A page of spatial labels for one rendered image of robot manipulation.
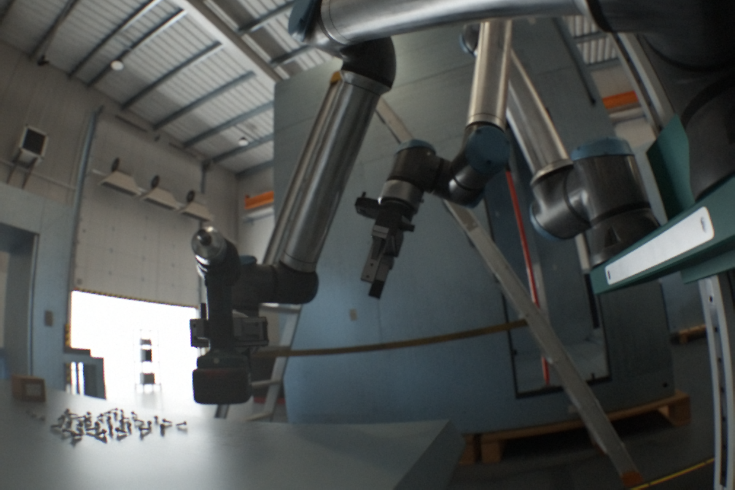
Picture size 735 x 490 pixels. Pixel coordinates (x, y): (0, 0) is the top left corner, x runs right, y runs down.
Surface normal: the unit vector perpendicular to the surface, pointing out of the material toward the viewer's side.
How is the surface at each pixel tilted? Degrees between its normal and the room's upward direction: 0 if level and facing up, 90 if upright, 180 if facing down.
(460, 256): 90
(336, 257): 90
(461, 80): 90
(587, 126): 90
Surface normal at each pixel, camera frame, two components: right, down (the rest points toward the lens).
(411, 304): -0.41, -0.26
